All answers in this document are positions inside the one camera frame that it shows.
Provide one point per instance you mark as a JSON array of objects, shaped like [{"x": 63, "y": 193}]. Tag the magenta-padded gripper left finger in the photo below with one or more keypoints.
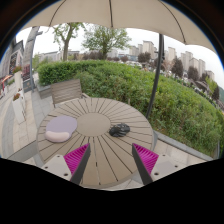
[{"x": 58, "y": 165}]

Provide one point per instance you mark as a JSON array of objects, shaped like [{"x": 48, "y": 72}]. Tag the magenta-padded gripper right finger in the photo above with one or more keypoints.
[{"x": 163, "y": 165}]

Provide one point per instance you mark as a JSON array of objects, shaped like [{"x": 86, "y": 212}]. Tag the black computer mouse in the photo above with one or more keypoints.
[{"x": 119, "y": 130}]

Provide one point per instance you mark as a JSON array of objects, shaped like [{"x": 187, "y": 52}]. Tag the lilac mouse pad with wrist rest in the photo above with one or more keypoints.
[{"x": 61, "y": 128}]

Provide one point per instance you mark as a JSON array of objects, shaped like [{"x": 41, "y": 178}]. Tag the white planter with orange flowers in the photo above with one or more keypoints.
[{"x": 18, "y": 110}]

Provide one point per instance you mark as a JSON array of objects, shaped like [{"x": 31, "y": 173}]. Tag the slatted wooden chair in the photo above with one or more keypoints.
[{"x": 66, "y": 90}]

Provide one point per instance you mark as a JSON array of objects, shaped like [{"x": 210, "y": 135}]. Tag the green hedge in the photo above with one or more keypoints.
[{"x": 133, "y": 86}]

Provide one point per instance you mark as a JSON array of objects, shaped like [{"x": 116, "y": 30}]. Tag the white planter with green plants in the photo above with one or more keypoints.
[{"x": 18, "y": 78}]

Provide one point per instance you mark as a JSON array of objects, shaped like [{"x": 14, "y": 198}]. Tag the grey storefront building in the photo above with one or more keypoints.
[{"x": 16, "y": 56}]

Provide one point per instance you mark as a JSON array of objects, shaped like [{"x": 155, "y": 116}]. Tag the distant apartment buildings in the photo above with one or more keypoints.
[{"x": 148, "y": 46}]

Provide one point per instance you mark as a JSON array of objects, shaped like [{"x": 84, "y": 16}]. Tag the dark tall sign pylon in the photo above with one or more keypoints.
[{"x": 30, "y": 46}]

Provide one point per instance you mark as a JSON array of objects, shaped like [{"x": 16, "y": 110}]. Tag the slender leaning tree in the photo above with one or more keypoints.
[{"x": 65, "y": 43}]

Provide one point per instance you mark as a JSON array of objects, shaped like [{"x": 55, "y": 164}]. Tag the round-crowned tree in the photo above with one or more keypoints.
[{"x": 105, "y": 38}]

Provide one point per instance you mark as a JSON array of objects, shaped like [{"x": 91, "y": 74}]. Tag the beige cantilever patio umbrella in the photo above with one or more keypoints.
[{"x": 100, "y": 13}]

